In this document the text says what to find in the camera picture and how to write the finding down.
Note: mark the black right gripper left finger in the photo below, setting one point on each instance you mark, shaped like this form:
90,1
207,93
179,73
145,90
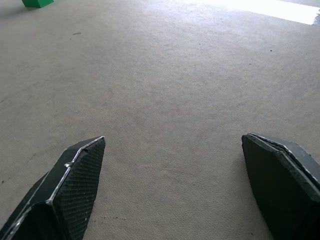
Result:
70,190

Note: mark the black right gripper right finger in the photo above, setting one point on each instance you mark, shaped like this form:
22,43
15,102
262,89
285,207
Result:
280,185

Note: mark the green block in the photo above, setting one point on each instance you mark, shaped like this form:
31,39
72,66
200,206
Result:
37,2

